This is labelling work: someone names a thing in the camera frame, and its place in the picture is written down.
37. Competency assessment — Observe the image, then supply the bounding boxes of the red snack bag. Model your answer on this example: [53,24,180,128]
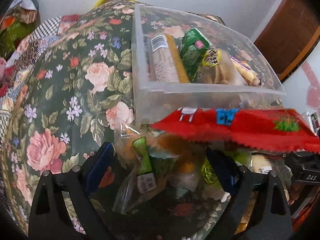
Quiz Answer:
[151,107,319,153]

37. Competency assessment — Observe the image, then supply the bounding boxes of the purple coconut roll package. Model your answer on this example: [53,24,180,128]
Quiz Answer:
[230,56,261,87]

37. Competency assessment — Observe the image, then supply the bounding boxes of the clear bag orange pastry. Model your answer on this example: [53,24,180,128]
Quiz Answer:
[113,121,205,213]

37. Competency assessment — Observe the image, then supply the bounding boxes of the green snack packet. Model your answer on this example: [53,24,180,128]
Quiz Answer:
[179,28,212,81]

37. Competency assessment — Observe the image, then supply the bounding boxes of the brown cookie bag green trim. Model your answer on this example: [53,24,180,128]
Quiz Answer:
[197,48,247,86]

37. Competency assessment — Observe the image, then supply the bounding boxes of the floral dark green bedspread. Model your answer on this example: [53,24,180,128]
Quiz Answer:
[1,1,226,239]

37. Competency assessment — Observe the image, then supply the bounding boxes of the brown wooden door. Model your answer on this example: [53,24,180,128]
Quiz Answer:
[254,0,319,81]

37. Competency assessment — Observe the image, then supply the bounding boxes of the patchwork checkered quilt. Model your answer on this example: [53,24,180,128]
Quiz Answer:
[0,13,82,120]

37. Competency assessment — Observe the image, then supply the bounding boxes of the clear plastic storage box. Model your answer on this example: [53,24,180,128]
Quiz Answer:
[131,3,285,125]

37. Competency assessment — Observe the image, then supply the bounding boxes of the pink plush toy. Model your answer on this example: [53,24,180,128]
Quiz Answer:
[0,57,7,79]

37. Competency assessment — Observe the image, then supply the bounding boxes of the gold wafer biscuit package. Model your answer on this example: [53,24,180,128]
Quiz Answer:
[149,34,189,83]

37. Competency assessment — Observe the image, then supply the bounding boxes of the pile of clothes and bags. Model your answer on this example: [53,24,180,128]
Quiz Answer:
[1,0,40,60]

